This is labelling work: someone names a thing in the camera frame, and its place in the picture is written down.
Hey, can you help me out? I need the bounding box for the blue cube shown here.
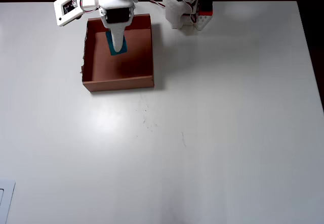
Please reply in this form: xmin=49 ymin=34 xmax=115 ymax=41
xmin=105 ymin=30 xmax=128 ymax=56

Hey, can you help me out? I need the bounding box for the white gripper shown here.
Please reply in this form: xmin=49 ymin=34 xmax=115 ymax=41
xmin=95 ymin=0 xmax=135 ymax=54

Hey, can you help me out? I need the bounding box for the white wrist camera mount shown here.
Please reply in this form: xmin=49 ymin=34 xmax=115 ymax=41
xmin=53 ymin=0 xmax=88 ymax=27

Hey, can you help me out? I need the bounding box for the brown cardboard box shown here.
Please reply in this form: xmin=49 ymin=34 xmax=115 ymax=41
xmin=80 ymin=13 xmax=155 ymax=93

